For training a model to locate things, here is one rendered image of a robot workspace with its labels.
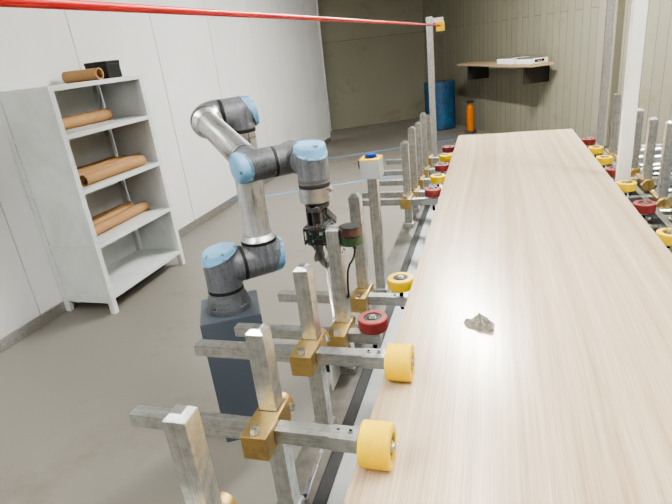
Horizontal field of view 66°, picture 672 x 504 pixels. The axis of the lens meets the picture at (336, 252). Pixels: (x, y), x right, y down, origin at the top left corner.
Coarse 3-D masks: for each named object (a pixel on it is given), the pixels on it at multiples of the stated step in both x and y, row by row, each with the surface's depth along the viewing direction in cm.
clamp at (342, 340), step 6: (354, 318) 147; (336, 324) 144; (342, 324) 143; (348, 324) 143; (354, 324) 147; (330, 330) 141; (342, 330) 140; (348, 330) 141; (330, 336) 138; (336, 336) 138; (342, 336) 138; (330, 342) 139; (336, 342) 139; (342, 342) 138; (348, 342) 141
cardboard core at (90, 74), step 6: (66, 72) 364; (72, 72) 362; (78, 72) 360; (84, 72) 359; (90, 72) 357; (96, 72) 363; (102, 72) 362; (66, 78) 364; (72, 78) 363; (78, 78) 362; (84, 78) 361; (90, 78) 359; (96, 78) 358; (102, 78) 362
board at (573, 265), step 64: (448, 192) 241; (512, 192) 230; (576, 192) 220; (448, 256) 172; (512, 256) 166; (576, 256) 161; (640, 256) 156; (448, 320) 133; (512, 320) 130; (576, 320) 127; (640, 320) 124; (384, 384) 111; (448, 384) 109; (512, 384) 107; (576, 384) 105; (640, 384) 102; (448, 448) 92; (512, 448) 91; (576, 448) 89; (640, 448) 88
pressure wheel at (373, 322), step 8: (368, 312) 141; (376, 312) 140; (384, 312) 140; (360, 320) 137; (368, 320) 137; (376, 320) 136; (384, 320) 136; (360, 328) 137; (368, 328) 135; (376, 328) 135; (384, 328) 136
